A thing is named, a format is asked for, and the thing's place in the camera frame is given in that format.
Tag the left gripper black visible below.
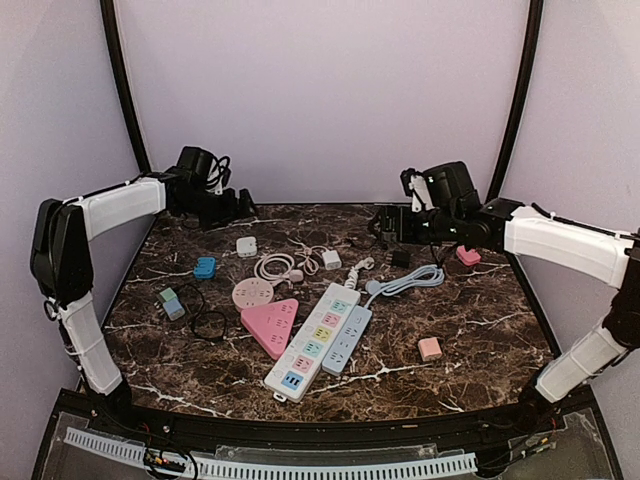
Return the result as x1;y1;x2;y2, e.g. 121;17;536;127
178;186;258;231

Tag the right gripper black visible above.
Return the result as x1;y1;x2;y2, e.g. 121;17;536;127
369;203;461;244

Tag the pink plug adapter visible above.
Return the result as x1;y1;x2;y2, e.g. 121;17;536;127
456;246;482;267

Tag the black plug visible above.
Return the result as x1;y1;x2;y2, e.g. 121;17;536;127
390;250;411;269

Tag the blue plug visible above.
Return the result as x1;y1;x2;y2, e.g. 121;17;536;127
193;257;217;279

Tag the white folding socket adapter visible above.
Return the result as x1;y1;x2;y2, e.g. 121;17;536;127
236;236;258;258

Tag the green USB charger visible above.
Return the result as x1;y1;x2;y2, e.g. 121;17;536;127
156;287;177;305

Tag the grey-blue charger cube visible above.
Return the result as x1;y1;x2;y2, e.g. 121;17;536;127
162;297;186;321

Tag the salmon pink charger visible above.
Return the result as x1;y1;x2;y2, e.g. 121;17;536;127
418;337;443;362

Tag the white USB charger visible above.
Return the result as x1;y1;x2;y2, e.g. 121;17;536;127
321;250;342;270

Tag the pink triangular power hub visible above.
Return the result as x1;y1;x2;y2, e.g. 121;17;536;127
241;298;299;360

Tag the blue power strip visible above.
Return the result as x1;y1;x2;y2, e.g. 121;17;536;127
321;306;372;376

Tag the white multicolour power strip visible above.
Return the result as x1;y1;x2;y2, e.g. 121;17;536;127
263;283;361;403

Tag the pink white round socket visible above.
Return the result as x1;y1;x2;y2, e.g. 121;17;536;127
232;277;274;312

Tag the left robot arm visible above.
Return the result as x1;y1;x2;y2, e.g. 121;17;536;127
30;167;256;396

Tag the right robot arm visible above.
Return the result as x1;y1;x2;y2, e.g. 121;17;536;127
369;198;639;434

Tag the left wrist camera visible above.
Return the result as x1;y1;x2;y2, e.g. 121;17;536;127
177;146;231;195

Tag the blue strip power cord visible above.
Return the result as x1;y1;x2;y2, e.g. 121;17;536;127
363;264;446;307

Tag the white coiled cable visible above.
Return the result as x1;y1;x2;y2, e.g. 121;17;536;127
253;252;304;284

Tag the white strip power cord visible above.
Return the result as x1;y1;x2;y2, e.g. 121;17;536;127
346;256;379;291

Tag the black USB cable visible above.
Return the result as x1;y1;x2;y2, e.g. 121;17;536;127
177;282;229;342

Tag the right black frame post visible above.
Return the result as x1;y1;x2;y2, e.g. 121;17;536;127
485;0;544;202

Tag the black frame post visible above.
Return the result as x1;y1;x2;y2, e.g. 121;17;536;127
485;0;544;202
99;0;157;179

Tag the left black frame post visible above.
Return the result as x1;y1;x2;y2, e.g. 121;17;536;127
99;0;157;179

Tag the black front rail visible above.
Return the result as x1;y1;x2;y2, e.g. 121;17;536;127
54;387;596;451

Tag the white slotted cable duct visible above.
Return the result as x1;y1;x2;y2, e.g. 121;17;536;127
64;427;477;480

